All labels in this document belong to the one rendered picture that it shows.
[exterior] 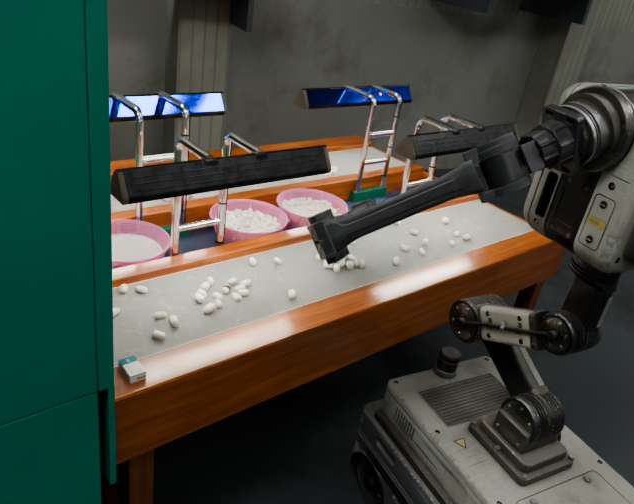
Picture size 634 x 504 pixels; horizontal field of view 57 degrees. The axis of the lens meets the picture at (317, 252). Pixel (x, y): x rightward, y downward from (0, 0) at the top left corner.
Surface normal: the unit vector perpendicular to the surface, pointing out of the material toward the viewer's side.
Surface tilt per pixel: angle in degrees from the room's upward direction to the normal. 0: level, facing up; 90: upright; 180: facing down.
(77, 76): 90
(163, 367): 0
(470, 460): 0
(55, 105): 90
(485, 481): 0
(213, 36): 90
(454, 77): 90
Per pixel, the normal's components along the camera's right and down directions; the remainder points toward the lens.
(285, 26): 0.46, 0.48
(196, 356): 0.14, -0.87
